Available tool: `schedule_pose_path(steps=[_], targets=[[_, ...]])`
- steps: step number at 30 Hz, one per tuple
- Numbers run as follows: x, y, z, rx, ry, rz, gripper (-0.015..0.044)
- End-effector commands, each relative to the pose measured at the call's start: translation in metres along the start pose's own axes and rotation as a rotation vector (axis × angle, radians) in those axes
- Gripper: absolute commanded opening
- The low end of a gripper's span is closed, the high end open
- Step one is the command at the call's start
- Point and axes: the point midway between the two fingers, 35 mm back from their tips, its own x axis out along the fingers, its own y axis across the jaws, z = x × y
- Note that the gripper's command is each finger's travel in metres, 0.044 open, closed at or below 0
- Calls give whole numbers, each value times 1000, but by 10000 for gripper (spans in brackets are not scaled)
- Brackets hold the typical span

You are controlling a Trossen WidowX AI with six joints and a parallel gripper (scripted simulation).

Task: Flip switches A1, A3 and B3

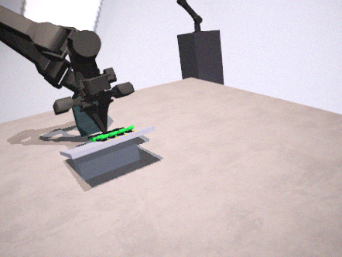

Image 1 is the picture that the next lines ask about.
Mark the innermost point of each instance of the pale lavender switch panel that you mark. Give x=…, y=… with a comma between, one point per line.
x=105, y=152

